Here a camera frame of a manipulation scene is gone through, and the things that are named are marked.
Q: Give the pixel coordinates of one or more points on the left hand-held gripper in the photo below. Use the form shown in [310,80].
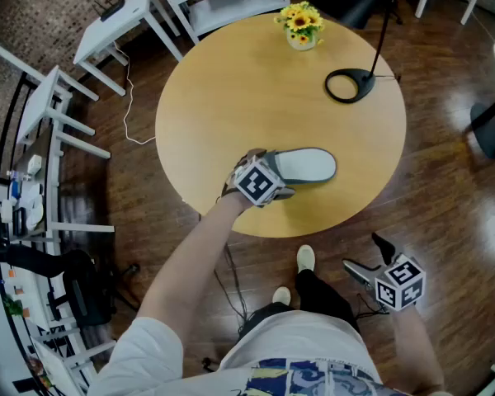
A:
[256,183]

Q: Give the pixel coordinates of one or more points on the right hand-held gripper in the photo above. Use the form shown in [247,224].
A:
[400,283]

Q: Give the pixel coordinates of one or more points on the grey slipper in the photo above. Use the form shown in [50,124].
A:
[307,165]

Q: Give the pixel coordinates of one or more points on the person's left forearm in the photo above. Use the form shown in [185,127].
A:
[189,270]

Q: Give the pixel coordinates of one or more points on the person's right forearm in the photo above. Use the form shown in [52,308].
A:
[416,345]

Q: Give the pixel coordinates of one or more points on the person's black trousers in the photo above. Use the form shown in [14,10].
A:
[321,295]

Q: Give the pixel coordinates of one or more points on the person's right white shoe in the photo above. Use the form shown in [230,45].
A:
[306,258]

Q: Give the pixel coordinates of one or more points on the person's white shoe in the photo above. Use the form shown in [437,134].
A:
[306,258]
[281,295]

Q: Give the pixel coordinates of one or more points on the round wooden table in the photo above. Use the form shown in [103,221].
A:
[251,97]

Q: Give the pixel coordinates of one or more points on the person's left white shoe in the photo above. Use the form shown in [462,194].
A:
[281,295]

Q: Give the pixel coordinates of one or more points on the person's white printed shirt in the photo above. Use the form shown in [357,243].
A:
[297,345]

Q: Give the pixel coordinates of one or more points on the potted yellow sunflowers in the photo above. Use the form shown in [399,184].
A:
[301,21]

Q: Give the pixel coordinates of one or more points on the white shelf unit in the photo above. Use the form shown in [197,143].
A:
[231,10]

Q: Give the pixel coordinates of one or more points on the dark grey chair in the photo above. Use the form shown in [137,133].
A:
[367,10]
[488,132]

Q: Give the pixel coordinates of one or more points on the white side table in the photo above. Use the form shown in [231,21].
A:
[119,27]
[39,101]

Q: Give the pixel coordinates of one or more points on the black office chair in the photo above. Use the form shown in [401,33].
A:
[82,291]

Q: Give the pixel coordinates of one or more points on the black router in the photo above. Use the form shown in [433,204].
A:
[112,10]

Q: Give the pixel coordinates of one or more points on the small white box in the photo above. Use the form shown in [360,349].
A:
[34,164]

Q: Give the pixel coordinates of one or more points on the blue packet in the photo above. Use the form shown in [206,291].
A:
[14,189]

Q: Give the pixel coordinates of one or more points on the small potted green plant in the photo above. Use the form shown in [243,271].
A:
[13,305]

